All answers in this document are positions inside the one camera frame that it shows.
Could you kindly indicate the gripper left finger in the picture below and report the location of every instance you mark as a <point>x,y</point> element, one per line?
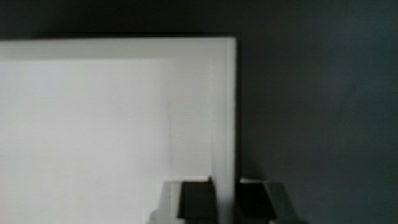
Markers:
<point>188,202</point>

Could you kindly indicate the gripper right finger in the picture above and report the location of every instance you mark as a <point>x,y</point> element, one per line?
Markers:
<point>266,206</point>

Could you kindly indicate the white drawer cabinet frame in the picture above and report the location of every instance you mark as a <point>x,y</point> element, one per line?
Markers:
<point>118,127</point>

